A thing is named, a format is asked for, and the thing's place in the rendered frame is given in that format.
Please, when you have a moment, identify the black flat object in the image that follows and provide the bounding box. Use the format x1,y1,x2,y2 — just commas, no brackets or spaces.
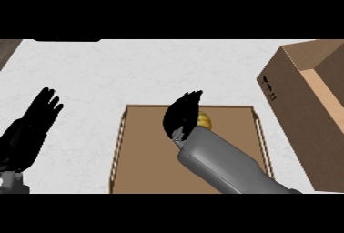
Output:
33,38,103,43

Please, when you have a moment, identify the brown wooden tray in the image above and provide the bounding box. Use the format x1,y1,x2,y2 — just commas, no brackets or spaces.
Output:
108,104,277,195

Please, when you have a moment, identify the brown cardboard box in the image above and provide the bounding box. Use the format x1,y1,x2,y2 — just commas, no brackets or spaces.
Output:
256,39,344,193

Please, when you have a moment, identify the yellow squash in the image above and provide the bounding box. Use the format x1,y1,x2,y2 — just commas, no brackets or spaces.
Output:
197,110,215,131

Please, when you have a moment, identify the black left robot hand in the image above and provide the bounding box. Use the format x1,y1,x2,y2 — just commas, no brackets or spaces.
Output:
0,86,66,174

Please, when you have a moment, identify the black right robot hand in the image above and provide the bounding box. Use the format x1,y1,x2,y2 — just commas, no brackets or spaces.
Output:
162,89,204,143

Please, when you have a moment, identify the brown wooden panel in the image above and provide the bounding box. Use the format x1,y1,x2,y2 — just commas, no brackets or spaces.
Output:
0,39,24,71

